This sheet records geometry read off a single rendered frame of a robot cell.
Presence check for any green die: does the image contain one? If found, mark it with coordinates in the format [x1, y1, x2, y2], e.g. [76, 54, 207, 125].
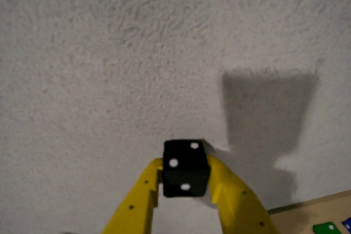
[313, 221, 342, 234]

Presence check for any tan flat board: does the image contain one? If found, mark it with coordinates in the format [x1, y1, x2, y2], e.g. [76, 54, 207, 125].
[267, 190, 351, 234]

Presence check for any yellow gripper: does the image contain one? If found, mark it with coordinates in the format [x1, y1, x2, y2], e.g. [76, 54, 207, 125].
[100, 155, 280, 234]

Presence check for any black die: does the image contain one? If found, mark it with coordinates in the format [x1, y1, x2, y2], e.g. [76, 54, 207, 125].
[162, 140, 211, 198]

